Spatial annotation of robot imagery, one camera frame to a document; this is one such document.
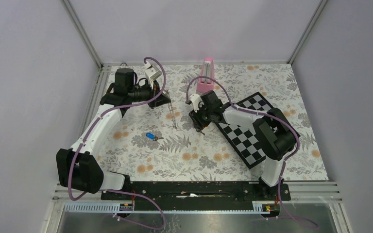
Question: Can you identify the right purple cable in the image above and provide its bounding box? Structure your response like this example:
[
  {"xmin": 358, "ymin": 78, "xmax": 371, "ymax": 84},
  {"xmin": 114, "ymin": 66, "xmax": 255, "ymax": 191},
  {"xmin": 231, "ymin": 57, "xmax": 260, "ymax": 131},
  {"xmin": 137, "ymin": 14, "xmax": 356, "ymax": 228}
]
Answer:
[{"xmin": 186, "ymin": 76, "xmax": 319, "ymax": 231}]

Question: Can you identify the yellow tagged key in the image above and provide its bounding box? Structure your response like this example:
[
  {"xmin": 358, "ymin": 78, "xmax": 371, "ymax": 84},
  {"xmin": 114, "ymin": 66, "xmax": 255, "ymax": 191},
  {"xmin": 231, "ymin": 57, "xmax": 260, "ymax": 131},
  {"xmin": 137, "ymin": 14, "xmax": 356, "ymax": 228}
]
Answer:
[{"xmin": 195, "ymin": 127, "xmax": 205, "ymax": 135}]

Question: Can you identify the floral patterned table mat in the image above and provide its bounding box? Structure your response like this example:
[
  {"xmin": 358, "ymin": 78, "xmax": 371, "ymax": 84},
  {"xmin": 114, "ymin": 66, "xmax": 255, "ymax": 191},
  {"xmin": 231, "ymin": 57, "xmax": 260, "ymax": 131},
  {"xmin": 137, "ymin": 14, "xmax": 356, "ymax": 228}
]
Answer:
[{"xmin": 96, "ymin": 64, "xmax": 328, "ymax": 181}]

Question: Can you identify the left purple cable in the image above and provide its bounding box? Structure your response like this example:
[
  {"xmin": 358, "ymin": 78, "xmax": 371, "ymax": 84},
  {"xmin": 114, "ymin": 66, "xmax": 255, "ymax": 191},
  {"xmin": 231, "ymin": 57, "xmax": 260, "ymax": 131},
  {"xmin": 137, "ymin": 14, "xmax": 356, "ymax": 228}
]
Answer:
[{"xmin": 68, "ymin": 57, "xmax": 168, "ymax": 231}]

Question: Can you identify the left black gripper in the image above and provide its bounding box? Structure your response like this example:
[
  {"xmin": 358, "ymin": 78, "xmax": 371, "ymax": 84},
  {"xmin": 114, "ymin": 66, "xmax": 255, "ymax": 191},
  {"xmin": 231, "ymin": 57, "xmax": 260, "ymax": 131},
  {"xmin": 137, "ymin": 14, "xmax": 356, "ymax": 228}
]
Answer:
[{"xmin": 128, "ymin": 78, "xmax": 170, "ymax": 109}]

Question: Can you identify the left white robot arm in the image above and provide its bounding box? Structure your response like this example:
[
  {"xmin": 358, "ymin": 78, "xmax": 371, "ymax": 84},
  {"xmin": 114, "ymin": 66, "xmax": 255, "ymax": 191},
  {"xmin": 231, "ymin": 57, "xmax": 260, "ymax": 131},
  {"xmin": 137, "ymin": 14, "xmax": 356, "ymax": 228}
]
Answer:
[{"xmin": 56, "ymin": 65, "xmax": 170, "ymax": 200}]

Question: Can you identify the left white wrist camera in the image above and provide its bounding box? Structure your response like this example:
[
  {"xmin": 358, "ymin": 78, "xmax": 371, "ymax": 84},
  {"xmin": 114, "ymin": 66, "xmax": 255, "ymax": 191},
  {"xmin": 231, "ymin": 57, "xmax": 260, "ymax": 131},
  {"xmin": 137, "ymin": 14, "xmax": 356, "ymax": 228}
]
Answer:
[{"xmin": 144, "ymin": 61, "xmax": 162, "ymax": 89}]

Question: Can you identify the pink metronome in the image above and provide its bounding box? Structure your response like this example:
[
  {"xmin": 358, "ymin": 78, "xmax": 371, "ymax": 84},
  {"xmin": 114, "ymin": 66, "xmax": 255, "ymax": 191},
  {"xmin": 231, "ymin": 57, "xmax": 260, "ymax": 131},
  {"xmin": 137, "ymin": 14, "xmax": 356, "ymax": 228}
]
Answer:
[{"xmin": 196, "ymin": 57, "xmax": 215, "ymax": 93}]

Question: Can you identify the blue tagged key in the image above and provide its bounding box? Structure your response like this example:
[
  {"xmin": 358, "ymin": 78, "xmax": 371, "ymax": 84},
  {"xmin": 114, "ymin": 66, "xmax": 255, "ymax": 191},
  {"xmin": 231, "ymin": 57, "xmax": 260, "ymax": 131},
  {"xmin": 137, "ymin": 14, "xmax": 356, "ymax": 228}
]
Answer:
[{"xmin": 146, "ymin": 133, "xmax": 163, "ymax": 141}]

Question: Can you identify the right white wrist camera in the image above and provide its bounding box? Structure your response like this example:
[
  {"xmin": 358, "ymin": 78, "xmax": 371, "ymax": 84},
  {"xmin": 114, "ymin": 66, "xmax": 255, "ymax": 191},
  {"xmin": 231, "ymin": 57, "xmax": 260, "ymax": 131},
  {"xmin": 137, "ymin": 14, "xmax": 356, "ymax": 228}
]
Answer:
[{"xmin": 186, "ymin": 94, "xmax": 204, "ymax": 113}]

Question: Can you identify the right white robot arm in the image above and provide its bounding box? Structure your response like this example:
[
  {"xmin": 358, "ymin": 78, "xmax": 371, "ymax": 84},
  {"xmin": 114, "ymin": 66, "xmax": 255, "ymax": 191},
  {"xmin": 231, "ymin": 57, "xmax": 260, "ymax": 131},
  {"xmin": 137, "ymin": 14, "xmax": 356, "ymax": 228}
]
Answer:
[{"xmin": 186, "ymin": 91, "xmax": 300, "ymax": 200}]

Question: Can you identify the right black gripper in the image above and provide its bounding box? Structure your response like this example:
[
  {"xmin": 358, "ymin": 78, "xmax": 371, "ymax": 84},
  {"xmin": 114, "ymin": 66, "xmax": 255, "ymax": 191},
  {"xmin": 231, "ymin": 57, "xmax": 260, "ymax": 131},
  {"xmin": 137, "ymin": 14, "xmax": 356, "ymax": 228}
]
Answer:
[{"xmin": 189, "ymin": 103, "xmax": 213, "ymax": 131}]

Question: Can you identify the purple cable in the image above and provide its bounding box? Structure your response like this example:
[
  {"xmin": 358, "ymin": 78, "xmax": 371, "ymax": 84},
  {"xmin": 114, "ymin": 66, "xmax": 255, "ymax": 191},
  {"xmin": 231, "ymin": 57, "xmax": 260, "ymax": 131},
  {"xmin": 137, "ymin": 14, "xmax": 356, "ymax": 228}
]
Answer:
[
  {"xmin": 68, "ymin": 57, "xmax": 168, "ymax": 231},
  {"xmin": 186, "ymin": 76, "xmax": 319, "ymax": 231}
]

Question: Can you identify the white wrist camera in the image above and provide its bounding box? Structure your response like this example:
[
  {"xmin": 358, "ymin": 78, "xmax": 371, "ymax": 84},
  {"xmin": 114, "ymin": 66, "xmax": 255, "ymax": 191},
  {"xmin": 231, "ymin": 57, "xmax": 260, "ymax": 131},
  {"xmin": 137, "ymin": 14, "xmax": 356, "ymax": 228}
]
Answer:
[
  {"xmin": 186, "ymin": 94, "xmax": 204, "ymax": 113},
  {"xmin": 144, "ymin": 61, "xmax": 162, "ymax": 89}
]

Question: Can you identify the black white chessboard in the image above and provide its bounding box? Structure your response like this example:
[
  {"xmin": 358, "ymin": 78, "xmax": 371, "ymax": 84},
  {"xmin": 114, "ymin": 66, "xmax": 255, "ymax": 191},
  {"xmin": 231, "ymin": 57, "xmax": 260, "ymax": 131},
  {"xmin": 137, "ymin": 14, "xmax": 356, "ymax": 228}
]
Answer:
[{"xmin": 215, "ymin": 92, "xmax": 273, "ymax": 169}]

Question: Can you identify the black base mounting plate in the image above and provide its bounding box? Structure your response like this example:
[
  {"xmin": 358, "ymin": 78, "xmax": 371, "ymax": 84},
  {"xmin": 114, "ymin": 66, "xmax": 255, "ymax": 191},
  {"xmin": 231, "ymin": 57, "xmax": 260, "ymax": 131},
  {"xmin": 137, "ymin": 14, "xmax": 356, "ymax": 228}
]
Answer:
[{"xmin": 101, "ymin": 181, "xmax": 291, "ymax": 211}]

